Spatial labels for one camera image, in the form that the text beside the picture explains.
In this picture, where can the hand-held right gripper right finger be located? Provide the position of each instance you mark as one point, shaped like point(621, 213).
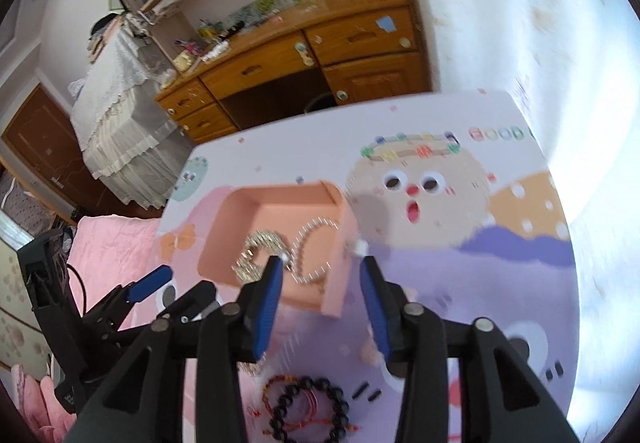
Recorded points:
point(375, 315)

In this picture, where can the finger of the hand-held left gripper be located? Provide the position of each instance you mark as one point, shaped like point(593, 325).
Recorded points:
point(150, 282)
point(192, 300)

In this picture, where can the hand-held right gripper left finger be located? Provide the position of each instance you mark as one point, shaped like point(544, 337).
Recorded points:
point(264, 310)

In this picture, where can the pink jewelry box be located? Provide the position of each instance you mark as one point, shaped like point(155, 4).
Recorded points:
point(280, 203)

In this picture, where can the floral quilt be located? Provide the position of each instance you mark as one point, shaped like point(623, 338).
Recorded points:
point(15, 283)

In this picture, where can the pink blanket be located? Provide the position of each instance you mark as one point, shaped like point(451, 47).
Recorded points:
point(95, 248)

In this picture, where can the cartoon printed tablecloth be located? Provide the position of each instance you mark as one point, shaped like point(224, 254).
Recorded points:
point(500, 273)

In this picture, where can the brown wooden door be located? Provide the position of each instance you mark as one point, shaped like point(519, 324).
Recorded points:
point(40, 143)

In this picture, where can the white lace bed cover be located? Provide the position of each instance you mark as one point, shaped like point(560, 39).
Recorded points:
point(115, 98)

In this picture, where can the wooden desk with drawers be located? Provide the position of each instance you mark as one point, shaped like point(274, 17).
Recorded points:
point(360, 38)

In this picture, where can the white floral curtain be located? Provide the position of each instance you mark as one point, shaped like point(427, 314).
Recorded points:
point(500, 23)

